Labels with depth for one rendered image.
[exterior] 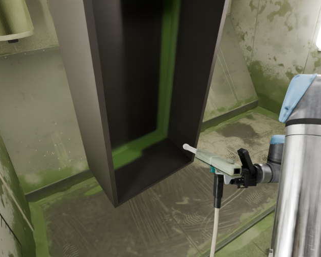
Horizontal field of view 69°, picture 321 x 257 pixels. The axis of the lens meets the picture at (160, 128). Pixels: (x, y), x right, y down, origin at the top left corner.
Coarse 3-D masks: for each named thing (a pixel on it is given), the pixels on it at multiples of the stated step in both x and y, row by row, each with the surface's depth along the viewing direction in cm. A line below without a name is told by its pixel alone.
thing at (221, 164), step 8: (184, 144) 130; (200, 152) 109; (208, 152) 107; (200, 160) 109; (208, 160) 101; (216, 160) 95; (224, 160) 93; (232, 160) 88; (216, 168) 96; (224, 168) 89; (232, 168) 85; (240, 168) 86; (216, 176) 97; (232, 176) 85; (240, 176) 86; (216, 184) 97; (216, 192) 97; (216, 200) 98
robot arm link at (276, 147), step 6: (276, 138) 102; (282, 138) 101; (270, 144) 106; (276, 144) 102; (282, 144) 101; (270, 150) 105; (276, 150) 102; (282, 150) 101; (270, 156) 105; (276, 156) 103; (276, 162) 103
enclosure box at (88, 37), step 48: (48, 0) 85; (96, 0) 96; (144, 0) 109; (192, 0) 108; (96, 48) 71; (144, 48) 124; (192, 48) 119; (96, 96) 82; (144, 96) 145; (192, 96) 134; (96, 144) 109; (144, 144) 168; (192, 144) 152
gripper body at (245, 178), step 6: (246, 168) 100; (258, 168) 102; (246, 174) 98; (252, 174) 101; (258, 174) 100; (234, 180) 100; (240, 180) 99; (246, 180) 98; (252, 180) 102; (258, 180) 101; (246, 186) 99
